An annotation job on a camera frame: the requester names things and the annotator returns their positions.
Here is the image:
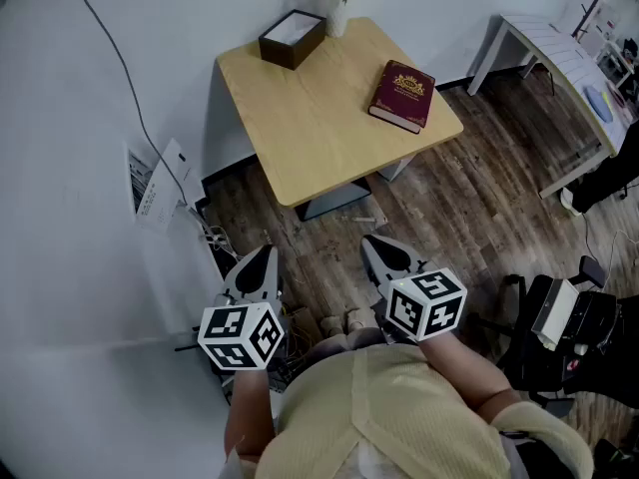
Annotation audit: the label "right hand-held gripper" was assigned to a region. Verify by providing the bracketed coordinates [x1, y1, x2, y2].
[359, 233, 468, 344]

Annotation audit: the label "white textured vase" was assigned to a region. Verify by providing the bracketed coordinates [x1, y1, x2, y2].
[323, 0, 349, 39]

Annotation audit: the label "white flat panel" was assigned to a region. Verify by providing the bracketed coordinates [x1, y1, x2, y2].
[375, 154, 416, 185]

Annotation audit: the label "dark brown tissue box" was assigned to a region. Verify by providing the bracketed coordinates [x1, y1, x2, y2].
[258, 8, 328, 72]

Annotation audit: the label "person's cream knit sweater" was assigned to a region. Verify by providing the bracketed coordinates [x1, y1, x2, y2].
[218, 341, 596, 479]

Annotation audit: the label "person's right forearm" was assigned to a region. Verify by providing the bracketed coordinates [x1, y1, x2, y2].
[415, 333, 523, 426]

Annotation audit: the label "white low cabinet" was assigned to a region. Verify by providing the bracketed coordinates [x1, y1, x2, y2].
[141, 207, 229, 341]

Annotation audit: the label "white paper sheet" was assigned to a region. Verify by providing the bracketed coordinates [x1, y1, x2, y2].
[136, 137, 207, 235]

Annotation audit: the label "person's left forearm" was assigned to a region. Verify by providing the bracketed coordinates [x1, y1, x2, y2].
[224, 365, 277, 464]

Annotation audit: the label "white slatted desk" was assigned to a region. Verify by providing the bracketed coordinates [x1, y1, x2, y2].
[465, 13, 631, 201]

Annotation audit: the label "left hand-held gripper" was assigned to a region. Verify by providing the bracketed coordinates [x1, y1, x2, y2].
[198, 245, 287, 371]

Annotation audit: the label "dark coat rack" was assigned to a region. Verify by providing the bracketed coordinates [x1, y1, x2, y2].
[570, 0, 619, 40]

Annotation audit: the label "small wooden table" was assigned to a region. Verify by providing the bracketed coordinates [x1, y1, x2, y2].
[201, 15, 466, 223]

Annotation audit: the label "white box device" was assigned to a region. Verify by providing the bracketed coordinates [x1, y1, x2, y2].
[530, 277, 581, 352]

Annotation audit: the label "blue cloth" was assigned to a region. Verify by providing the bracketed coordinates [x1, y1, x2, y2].
[583, 84, 616, 123]

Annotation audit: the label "person's grey trousers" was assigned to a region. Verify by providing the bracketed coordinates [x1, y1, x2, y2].
[305, 326, 386, 364]

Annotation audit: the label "grey wall cable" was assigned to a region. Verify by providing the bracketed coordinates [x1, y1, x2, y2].
[63, 0, 195, 208]

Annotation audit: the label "maroon gold-printed book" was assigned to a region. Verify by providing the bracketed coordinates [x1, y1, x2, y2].
[367, 58, 437, 136]

